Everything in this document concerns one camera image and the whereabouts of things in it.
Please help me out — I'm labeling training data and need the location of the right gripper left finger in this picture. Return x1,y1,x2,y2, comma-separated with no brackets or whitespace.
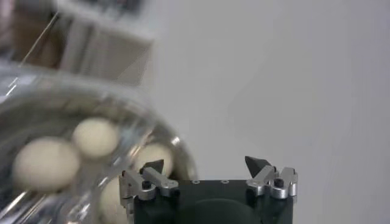
118,159,180,208

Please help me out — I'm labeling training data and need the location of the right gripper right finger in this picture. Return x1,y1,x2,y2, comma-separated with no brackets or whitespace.
244,155,299,200

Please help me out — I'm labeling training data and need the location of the white steamed baozi bun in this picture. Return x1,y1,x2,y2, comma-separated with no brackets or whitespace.
133,142,174,177
72,117,120,159
12,136,82,192
99,176,132,224

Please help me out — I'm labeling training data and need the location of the stainless steel steamer basket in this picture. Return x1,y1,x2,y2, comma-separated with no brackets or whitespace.
0,60,199,224

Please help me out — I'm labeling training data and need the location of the white side table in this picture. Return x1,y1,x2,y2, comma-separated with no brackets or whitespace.
12,0,155,88

